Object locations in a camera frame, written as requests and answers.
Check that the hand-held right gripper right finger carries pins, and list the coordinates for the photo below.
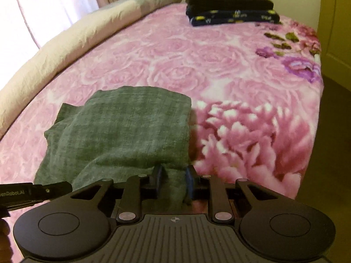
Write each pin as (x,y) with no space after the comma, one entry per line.
(191,183)

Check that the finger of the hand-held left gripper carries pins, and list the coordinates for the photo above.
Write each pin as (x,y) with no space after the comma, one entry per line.
(52,191)

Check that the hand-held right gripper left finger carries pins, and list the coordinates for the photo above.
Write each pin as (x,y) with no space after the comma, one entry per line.
(159,183)

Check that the grey plaid garment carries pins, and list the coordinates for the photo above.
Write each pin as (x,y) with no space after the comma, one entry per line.
(123,131)

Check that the person's left hand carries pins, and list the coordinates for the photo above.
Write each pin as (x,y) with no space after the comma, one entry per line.
(4,238)

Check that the pink floral blanket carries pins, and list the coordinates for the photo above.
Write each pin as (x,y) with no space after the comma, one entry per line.
(233,87)

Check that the grey and pink rolled comforter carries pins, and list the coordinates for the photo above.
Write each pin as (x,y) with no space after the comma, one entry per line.
(68,43)

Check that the dark floral folded garment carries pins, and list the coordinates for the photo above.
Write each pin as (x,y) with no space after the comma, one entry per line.
(233,17)

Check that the black folded garment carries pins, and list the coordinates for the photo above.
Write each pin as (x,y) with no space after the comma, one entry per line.
(230,4)

